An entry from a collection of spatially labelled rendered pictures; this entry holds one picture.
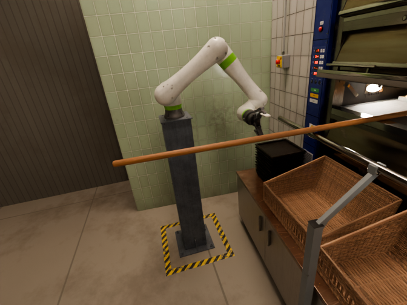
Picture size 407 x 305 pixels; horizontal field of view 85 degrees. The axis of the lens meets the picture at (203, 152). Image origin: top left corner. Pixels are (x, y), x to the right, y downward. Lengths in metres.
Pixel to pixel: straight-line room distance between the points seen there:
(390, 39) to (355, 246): 1.00
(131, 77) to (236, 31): 1.04
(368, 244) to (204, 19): 1.98
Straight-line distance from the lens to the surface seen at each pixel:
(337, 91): 1.73
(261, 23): 2.41
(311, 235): 1.03
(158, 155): 1.03
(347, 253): 1.38
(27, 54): 3.24
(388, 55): 1.44
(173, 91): 1.38
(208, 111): 2.30
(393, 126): 1.45
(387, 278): 1.43
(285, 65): 2.12
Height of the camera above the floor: 1.61
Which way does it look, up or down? 24 degrees down
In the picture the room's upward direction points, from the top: 6 degrees counter-clockwise
